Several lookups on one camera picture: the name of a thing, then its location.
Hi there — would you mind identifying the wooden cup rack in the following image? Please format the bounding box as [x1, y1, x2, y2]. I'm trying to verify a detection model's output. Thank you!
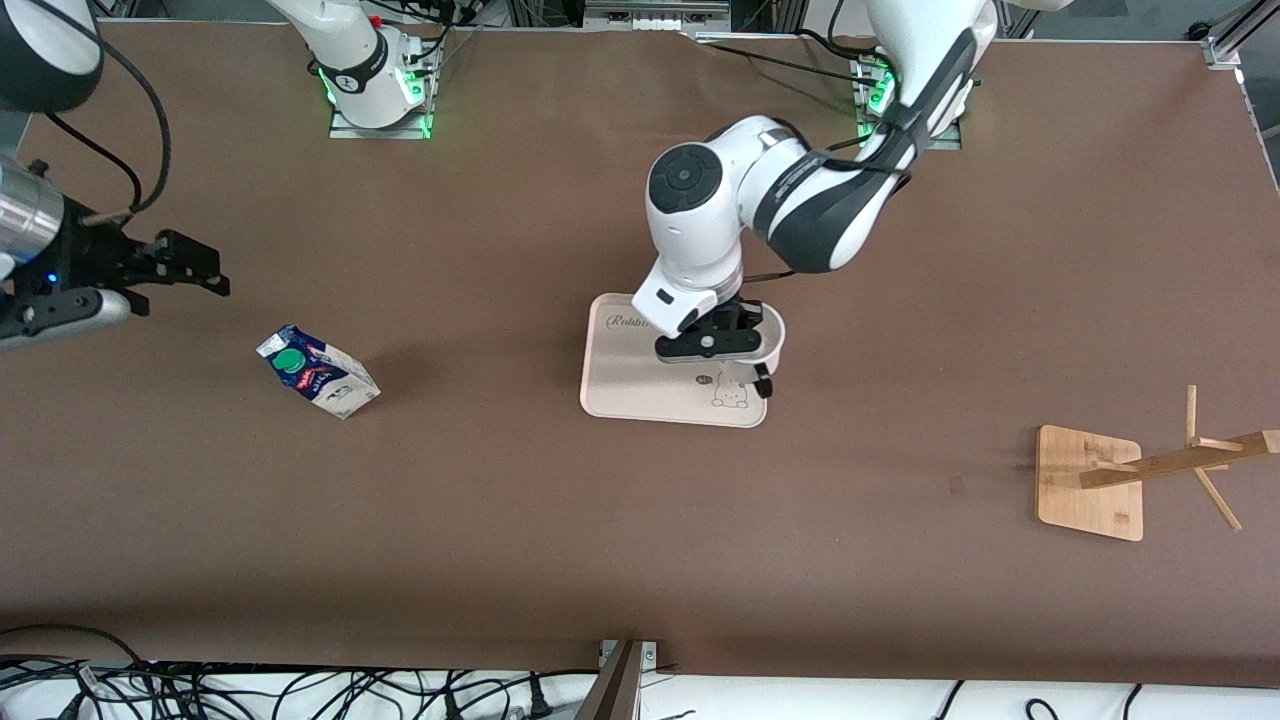
[1035, 385, 1280, 543]

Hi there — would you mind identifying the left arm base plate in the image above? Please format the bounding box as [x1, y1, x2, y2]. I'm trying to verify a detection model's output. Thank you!
[852, 55, 963, 151]

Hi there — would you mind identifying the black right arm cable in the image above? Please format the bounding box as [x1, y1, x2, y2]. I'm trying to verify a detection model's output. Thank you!
[15, 0, 173, 223]

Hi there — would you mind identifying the aluminium profile bar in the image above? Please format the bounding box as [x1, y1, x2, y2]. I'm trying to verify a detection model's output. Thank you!
[1188, 0, 1263, 71]

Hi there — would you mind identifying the grey metal box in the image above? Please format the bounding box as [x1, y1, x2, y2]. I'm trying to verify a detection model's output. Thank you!
[585, 0, 731, 31]

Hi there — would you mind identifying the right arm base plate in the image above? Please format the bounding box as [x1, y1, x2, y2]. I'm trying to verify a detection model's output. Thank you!
[328, 60, 433, 141]

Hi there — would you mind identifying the white cup black handle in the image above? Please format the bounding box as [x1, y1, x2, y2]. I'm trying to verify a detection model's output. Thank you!
[735, 303, 787, 399]

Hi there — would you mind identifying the aluminium frame post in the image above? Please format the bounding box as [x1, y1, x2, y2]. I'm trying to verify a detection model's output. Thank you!
[575, 638, 658, 720]

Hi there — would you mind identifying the cream tray rabbit print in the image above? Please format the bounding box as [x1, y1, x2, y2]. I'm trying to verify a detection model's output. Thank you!
[580, 293, 769, 429]

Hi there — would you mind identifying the blue white milk carton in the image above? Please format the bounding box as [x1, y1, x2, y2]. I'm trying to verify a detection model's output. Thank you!
[256, 323, 382, 421]

